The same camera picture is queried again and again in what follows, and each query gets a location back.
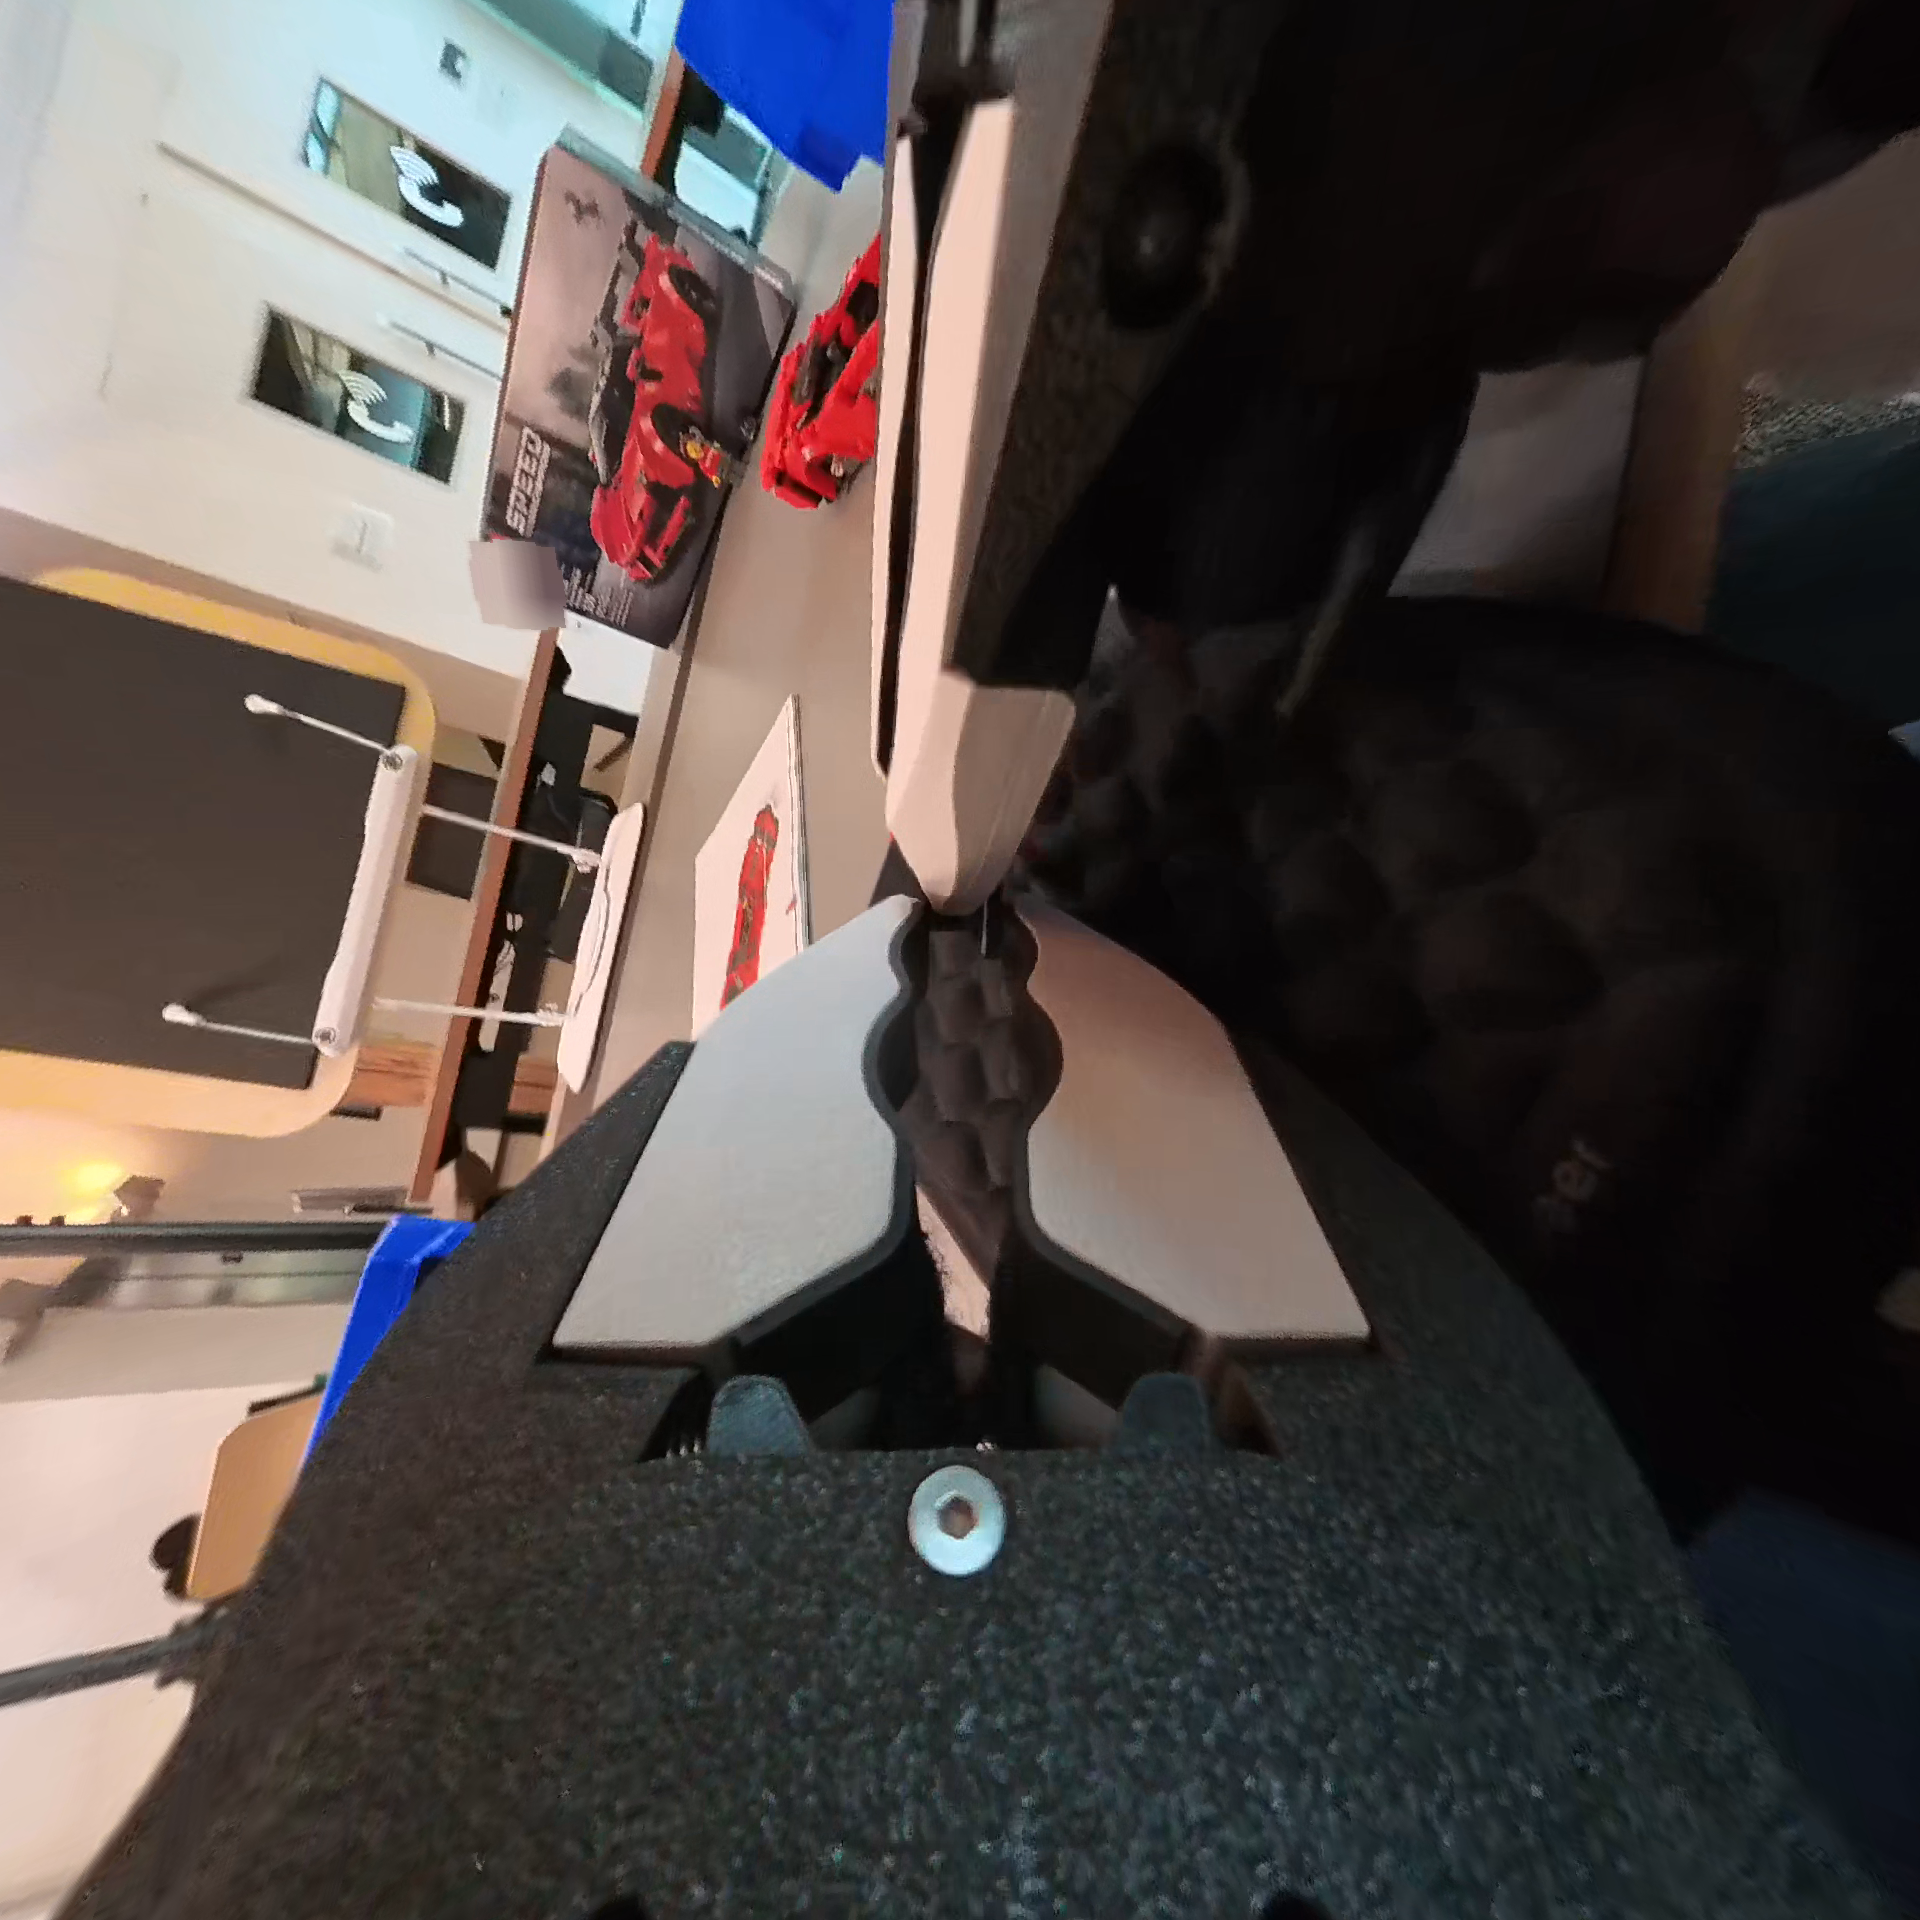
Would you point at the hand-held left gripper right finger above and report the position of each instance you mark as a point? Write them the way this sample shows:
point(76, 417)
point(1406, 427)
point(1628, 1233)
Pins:
point(1186, 1171)

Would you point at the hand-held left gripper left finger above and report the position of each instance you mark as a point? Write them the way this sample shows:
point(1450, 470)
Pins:
point(750, 1155)

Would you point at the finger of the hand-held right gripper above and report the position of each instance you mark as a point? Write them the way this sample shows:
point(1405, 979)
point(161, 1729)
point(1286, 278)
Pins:
point(961, 451)

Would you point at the red lego car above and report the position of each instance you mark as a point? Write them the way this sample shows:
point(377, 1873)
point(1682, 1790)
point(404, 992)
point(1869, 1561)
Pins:
point(827, 390)

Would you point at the lego instruction booklet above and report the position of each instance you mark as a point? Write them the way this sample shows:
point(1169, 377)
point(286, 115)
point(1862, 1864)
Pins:
point(757, 901)

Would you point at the lego set box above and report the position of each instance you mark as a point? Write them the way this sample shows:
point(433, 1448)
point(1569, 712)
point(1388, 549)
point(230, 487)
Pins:
point(645, 376)

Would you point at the white round stool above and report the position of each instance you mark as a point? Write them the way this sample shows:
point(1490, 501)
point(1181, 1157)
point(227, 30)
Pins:
point(601, 945)

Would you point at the large black wrist rest pad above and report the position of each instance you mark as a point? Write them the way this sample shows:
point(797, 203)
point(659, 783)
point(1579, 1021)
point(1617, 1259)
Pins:
point(1500, 974)

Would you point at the blue plastic bin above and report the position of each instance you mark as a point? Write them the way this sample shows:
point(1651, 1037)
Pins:
point(781, 77)
point(390, 1307)

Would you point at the cardboard box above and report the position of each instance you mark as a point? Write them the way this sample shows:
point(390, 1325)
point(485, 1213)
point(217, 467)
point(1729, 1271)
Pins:
point(255, 1500)

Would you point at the glass panel with white logo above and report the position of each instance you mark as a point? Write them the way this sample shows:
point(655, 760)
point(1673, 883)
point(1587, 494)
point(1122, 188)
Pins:
point(405, 173)
point(354, 393)

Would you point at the white wall switch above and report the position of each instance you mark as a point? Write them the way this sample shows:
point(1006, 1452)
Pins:
point(365, 535)

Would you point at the dark panel with yellow frame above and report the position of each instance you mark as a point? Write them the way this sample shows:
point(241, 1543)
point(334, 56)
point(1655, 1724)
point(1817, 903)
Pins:
point(166, 839)

